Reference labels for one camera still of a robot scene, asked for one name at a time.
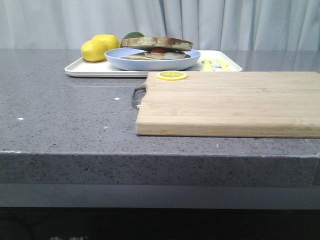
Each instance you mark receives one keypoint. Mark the front yellow lemon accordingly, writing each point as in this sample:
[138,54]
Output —
[93,50]

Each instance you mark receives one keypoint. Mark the bread slice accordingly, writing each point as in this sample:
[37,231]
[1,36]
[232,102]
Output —
[139,56]
[148,43]

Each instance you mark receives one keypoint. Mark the fried egg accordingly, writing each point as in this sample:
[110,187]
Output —
[161,53]

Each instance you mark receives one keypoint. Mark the rear yellow lemon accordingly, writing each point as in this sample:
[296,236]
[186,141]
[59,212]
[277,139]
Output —
[111,41]

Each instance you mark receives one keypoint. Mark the light blue round plate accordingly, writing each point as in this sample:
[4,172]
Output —
[115,58]

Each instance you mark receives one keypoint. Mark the wooden cutting board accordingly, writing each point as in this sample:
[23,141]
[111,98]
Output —
[268,104]

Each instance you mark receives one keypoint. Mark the white rectangular tray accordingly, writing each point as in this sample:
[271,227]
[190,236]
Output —
[103,69]

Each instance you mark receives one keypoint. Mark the yellow plastic knife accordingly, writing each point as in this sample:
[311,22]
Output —
[224,65]

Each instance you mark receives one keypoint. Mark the metal cutting board handle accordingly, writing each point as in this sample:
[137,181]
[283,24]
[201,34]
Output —
[135,100]

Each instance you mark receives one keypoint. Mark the grey curtain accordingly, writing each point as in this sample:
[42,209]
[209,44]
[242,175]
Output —
[232,25]

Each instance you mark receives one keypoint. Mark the green lime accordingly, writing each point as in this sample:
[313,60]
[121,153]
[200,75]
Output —
[131,35]

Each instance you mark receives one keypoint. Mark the yellow lemon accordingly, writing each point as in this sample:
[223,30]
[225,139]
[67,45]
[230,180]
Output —
[111,41]
[93,50]

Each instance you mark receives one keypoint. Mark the lemon slice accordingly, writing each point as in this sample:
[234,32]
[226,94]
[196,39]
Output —
[171,75]

